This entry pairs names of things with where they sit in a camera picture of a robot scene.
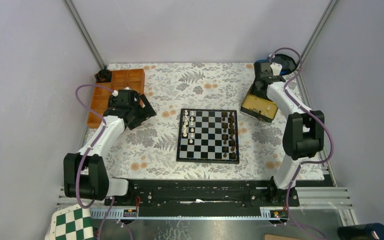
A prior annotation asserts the floral white table mat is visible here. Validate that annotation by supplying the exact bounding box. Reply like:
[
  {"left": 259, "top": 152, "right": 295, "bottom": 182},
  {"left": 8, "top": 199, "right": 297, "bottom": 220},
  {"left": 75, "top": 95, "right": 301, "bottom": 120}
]
[{"left": 103, "top": 63, "right": 286, "bottom": 180}]

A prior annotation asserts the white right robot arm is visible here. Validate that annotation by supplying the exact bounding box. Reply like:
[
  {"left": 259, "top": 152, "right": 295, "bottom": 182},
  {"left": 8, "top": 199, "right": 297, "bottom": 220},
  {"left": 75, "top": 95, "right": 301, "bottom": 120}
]
[{"left": 252, "top": 60, "right": 325, "bottom": 206}]

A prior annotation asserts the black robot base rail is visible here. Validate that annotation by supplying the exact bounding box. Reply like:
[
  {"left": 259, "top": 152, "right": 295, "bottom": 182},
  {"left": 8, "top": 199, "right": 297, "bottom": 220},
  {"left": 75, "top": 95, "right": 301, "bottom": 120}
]
[{"left": 114, "top": 179, "right": 300, "bottom": 218}]

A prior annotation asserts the dark rolled cloth corner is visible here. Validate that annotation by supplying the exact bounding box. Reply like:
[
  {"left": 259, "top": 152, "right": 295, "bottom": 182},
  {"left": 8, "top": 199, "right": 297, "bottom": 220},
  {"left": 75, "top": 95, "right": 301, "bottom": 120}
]
[{"left": 94, "top": 69, "right": 113, "bottom": 84}]

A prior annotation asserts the black white chess board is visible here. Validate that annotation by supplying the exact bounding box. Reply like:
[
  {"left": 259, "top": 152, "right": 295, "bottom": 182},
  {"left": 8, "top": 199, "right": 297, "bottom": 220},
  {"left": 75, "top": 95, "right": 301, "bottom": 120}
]
[{"left": 176, "top": 108, "right": 240, "bottom": 164}]

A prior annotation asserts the dark chess pieces row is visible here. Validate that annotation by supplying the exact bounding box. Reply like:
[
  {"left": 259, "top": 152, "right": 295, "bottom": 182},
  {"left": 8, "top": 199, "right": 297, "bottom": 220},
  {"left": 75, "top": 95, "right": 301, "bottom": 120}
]
[{"left": 221, "top": 111, "right": 237, "bottom": 161}]

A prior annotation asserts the blue black cloth bundle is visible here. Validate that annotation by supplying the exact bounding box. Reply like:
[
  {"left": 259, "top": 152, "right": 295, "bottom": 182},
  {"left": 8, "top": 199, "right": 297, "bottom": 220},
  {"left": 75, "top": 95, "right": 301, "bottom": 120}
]
[{"left": 253, "top": 54, "right": 298, "bottom": 76}]

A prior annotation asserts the orange wooden divided tray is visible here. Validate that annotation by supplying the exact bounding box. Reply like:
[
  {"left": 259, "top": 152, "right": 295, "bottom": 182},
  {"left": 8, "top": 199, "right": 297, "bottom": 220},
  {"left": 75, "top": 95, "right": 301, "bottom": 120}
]
[{"left": 87, "top": 68, "right": 145, "bottom": 129}]

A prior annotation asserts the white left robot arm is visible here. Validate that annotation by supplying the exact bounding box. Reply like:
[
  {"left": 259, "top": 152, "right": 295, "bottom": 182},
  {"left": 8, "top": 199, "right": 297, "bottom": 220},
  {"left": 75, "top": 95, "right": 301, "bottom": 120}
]
[{"left": 63, "top": 88, "right": 156, "bottom": 206}]

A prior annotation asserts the dark cylinder bottle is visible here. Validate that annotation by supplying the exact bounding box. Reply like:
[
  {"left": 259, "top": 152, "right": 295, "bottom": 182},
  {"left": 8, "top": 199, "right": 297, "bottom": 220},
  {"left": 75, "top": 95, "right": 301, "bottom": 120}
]
[{"left": 337, "top": 223, "right": 384, "bottom": 240}]

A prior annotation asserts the green white rolled chess mat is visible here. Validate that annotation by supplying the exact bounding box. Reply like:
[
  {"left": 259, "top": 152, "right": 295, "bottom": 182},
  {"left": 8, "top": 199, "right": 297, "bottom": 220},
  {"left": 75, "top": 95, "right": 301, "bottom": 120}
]
[{"left": 44, "top": 204, "right": 96, "bottom": 240}]

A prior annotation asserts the gold metal tin box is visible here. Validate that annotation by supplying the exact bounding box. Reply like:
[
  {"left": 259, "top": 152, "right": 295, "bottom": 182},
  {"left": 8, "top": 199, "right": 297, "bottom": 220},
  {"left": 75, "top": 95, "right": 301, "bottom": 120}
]
[{"left": 240, "top": 94, "right": 279, "bottom": 123}]

